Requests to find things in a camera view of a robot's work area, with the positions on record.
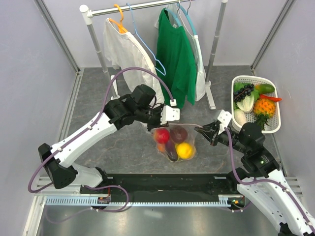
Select silver clothes rack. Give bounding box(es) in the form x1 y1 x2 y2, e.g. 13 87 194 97
79 0 228 110

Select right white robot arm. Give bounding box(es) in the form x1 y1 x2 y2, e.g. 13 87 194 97
195 121 315 236

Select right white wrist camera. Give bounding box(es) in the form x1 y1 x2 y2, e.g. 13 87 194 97
214 110 232 135

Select white-green cabbage toy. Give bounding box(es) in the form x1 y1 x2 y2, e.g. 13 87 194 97
236 95 254 113

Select red apple toy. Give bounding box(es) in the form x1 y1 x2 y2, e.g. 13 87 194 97
153 128 170 144

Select clear pink-dotted zip bag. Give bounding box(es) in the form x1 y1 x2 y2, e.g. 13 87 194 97
151 123 201 163

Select slotted cable duct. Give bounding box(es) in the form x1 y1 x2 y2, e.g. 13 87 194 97
45 196 236 207

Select orange toy fruit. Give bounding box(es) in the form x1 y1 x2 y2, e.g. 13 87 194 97
157 144 165 153

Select black grapes toy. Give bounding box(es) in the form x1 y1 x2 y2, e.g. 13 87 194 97
233 83 255 103

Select green t-shirt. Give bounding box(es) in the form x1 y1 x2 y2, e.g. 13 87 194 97
156 8 197 109

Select aluminium frame post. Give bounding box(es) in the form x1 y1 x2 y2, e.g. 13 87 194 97
34 0 80 74
250 0 296 74

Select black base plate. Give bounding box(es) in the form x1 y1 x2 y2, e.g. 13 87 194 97
80 174 240 202

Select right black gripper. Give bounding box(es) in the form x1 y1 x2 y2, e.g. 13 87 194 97
194 120 249 153

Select red chili pepper toy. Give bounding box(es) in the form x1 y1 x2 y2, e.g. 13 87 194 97
259 94 282 102

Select orange hanger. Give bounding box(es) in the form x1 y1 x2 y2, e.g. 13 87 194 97
108 4 128 34

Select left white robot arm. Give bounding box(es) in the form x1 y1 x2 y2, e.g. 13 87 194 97
38 85 179 193

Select dark red mangosteen toy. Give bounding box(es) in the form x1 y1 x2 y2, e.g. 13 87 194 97
170 125 188 144

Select teal padded hanger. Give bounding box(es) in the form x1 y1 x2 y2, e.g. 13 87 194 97
167 3 197 39

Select purple eggplant toy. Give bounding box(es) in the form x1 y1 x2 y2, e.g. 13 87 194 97
165 140 178 162

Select white t-shirt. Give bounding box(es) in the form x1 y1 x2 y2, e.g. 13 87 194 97
103 18 164 103

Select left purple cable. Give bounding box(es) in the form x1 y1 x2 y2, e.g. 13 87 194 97
27 66 177 224

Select left aluminium frame post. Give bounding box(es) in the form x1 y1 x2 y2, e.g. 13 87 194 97
34 0 80 74

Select right aluminium frame post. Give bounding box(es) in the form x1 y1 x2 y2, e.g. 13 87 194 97
250 0 296 74

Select yellow pear toy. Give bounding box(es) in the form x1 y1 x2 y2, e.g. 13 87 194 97
176 142 194 160

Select orange spiky kiwano toy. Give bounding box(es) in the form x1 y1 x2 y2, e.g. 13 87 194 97
253 98 276 130

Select light blue wire hanger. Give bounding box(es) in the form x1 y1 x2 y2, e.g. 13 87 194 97
126 1 166 76

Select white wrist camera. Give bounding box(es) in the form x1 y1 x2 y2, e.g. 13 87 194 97
160 99 180 125
214 110 232 135

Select white fruit basket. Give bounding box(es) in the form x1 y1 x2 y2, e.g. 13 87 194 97
231 75 281 134

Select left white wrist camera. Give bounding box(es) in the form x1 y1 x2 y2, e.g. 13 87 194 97
160 99 180 125

